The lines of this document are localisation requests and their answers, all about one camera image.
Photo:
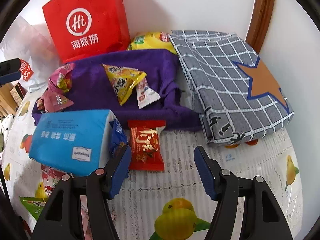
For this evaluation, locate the fruit print tablecloth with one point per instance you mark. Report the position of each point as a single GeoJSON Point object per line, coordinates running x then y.
{"type": "Point", "coordinates": [180, 185]}

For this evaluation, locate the grey checked star cloth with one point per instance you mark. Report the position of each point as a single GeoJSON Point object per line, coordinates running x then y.
{"type": "Point", "coordinates": [220, 80]}

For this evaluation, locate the dark blue snack packet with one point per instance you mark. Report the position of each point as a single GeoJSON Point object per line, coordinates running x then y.
{"type": "Point", "coordinates": [116, 137]}

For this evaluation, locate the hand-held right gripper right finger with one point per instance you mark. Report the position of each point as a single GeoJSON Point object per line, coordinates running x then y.
{"type": "Point", "coordinates": [206, 172]}

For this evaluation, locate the yellow chips bag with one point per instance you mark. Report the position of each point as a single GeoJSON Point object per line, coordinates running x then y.
{"type": "Point", "coordinates": [150, 41]}

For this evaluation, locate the brown wooden door frame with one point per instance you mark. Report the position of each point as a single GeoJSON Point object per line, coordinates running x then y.
{"type": "Point", "coordinates": [262, 10]}

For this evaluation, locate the purple towel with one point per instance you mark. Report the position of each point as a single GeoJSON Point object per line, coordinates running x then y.
{"type": "Point", "coordinates": [90, 85]}

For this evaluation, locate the white strawberry snack packet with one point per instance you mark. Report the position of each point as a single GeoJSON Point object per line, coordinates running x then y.
{"type": "Point", "coordinates": [51, 177]}

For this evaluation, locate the red paper bag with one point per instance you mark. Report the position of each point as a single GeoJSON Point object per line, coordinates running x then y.
{"type": "Point", "coordinates": [100, 17]}

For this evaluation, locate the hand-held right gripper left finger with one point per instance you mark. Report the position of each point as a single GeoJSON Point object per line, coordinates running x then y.
{"type": "Point", "coordinates": [120, 172]}

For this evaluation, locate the brown patterned book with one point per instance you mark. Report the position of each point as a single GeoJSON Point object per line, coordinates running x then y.
{"type": "Point", "coordinates": [16, 92]}

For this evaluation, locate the green snack packet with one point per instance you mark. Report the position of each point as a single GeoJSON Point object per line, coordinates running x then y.
{"type": "Point", "coordinates": [32, 203]}

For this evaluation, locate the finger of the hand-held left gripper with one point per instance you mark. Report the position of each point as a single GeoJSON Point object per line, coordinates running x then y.
{"type": "Point", "coordinates": [10, 71]}

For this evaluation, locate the white patterned cloth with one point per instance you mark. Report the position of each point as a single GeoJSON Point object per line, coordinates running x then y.
{"type": "Point", "coordinates": [5, 130]}

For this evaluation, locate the small white red candy packet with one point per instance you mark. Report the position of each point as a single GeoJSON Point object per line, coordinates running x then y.
{"type": "Point", "coordinates": [146, 95]}

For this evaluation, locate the blue tissue pack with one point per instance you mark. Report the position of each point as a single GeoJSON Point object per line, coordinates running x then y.
{"type": "Point", "coordinates": [70, 140]}

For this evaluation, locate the red snack packet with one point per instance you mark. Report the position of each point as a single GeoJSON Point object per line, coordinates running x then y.
{"type": "Point", "coordinates": [146, 147]}

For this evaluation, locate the wooden headboard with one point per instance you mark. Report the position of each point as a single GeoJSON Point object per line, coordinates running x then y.
{"type": "Point", "coordinates": [5, 102]}

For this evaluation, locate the white plastic shopping bag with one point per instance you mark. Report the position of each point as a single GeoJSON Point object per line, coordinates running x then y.
{"type": "Point", "coordinates": [25, 37]}

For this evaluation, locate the yellow snack packet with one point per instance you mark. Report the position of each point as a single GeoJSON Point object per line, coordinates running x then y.
{"type": "Point", "coordinates": [120, 82]}

